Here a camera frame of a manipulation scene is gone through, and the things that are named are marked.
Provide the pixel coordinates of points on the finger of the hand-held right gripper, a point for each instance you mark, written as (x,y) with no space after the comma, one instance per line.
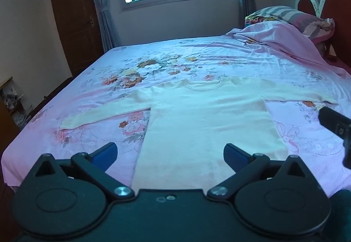
(347,155)
(333,121)

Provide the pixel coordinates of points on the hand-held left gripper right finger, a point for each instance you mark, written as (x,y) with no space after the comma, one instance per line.
(233,154)

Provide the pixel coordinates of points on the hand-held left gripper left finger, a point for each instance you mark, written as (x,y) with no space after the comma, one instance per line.
(105,154)

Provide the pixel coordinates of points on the cream knit sweater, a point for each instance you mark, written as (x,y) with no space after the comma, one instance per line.
(197,126)

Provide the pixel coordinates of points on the pink blanket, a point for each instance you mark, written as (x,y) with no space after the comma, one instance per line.
(285,41)

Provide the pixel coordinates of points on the wooden bedside cabinet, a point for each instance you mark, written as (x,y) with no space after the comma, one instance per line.
(9,105)

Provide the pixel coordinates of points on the striped floral pillow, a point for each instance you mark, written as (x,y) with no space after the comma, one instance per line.
(299,18)

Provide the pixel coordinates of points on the bed with floral sheet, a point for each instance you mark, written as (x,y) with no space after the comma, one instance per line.
(153,52)

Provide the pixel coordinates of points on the red and white headboard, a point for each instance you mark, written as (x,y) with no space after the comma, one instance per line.
(338,3)

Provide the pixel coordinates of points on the brown wooden door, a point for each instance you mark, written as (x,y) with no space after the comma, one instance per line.
(74,17)

